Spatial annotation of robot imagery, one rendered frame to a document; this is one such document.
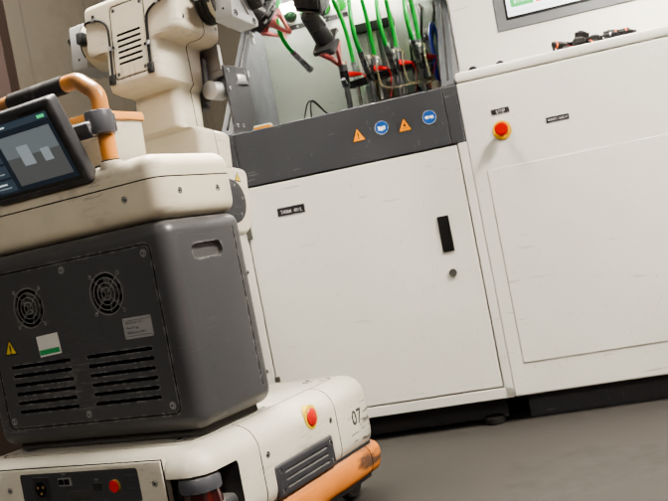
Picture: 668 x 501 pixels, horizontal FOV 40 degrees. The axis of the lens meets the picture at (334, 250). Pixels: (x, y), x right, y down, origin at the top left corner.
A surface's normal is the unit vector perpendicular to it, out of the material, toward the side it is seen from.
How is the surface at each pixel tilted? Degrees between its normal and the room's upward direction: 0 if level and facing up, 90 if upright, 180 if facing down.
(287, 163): 90
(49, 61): 90
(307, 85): 90
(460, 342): 90
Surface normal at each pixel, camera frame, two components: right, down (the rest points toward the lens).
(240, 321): 0.86, -0.16
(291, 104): -0.22, 0.05
